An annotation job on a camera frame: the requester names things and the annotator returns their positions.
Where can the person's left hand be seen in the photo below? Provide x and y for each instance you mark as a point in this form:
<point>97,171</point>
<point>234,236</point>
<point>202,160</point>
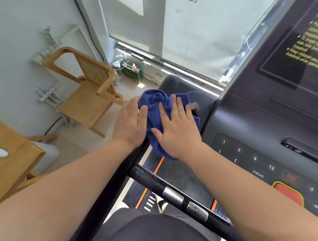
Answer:
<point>130,124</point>

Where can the person's right hand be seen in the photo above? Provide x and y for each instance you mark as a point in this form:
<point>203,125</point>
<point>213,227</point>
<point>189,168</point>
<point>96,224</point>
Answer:
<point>179,136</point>

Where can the blue cleaning cloth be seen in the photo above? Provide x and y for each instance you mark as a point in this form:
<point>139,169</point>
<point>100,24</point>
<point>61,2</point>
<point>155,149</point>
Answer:
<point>154,99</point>

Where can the black treadmill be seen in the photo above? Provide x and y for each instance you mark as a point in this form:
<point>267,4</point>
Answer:
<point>248,119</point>

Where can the person's left forearm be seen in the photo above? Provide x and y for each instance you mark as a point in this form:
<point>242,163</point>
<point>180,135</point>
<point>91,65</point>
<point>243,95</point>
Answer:
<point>62,193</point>

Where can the person's right forearm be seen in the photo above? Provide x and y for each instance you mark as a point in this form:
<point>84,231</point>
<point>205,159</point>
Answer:
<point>248,193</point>

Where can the person's right white clog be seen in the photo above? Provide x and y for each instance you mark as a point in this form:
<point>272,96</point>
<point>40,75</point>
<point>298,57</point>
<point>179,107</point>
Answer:
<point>161,206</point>

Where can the person's black shorts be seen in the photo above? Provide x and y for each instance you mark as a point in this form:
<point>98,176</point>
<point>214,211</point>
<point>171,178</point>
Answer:
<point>149,228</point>

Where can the wooden rattan chair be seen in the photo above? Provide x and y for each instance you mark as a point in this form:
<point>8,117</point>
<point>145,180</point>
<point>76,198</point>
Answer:
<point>82,106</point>

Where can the green gift bag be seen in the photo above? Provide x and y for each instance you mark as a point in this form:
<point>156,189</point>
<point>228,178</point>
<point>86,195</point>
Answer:
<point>131,72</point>

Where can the small white round appliance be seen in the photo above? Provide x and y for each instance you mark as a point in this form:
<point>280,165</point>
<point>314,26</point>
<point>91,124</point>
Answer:
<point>116,65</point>

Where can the metal window track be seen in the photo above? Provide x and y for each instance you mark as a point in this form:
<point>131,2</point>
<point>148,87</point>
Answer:
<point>174,70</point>

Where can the white pipe manifold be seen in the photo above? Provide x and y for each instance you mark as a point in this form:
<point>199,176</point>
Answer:
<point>49,95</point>

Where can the wooden table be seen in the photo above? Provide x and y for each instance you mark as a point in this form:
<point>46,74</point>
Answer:
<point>17,161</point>

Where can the small white handheld device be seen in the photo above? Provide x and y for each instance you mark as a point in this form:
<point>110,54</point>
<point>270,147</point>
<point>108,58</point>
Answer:
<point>3,152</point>

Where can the white wall heating pipes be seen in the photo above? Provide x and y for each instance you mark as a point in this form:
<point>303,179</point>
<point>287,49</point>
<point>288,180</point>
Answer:
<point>51,37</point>

